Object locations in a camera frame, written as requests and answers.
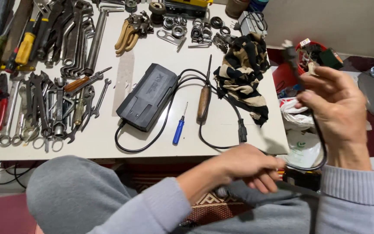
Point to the person's right hand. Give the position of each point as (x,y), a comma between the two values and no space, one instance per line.
(336,110)

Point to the person's left hand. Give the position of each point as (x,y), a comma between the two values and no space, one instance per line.
(242,164)

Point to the person's left fingers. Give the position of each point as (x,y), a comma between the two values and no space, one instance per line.
(265,175)

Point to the white plastic bags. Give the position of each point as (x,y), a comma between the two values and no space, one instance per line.
(299,146)

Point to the patterned red rug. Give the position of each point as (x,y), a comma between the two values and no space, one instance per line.
(219,203)

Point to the black and tan striped cloth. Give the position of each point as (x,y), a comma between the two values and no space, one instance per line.
(243,78)

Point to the red bucket with parts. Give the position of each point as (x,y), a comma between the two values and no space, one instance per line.
(313,53)

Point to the green box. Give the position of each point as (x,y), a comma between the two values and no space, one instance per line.
(331,58)

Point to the steel clamp parts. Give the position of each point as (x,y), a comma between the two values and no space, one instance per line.
(222,41)

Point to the black power adapter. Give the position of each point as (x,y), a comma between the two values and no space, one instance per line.
(148,97)

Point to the grey metal power supply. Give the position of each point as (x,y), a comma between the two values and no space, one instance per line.
(250,24)

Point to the group of steel bearings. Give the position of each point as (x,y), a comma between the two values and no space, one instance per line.
(200,31)

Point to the brown cup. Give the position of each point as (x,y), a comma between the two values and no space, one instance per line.
(235,8)

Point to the blue container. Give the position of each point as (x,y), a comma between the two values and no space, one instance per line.
(258,5)

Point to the yellow and black tool case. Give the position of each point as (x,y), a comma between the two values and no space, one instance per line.
(187,7)

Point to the person's grey trousers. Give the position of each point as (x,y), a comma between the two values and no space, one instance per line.
(70,195)

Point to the black pulley wheel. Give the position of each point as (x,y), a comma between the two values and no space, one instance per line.
(157,11)

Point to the long steel socket wrench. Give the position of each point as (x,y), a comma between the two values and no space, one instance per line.
(94,45)

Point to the steel scissors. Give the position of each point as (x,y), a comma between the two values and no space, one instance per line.
(47,144)

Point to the heap of small steel wrenches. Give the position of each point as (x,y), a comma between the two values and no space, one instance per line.
(44,107)

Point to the row of large steel wrenches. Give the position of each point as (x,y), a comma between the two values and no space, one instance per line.
(71,35)

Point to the dark files and chisels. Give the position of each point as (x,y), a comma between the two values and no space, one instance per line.
(2,32)

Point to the flat steel bracket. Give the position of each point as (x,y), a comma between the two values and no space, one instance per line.
(169,36)

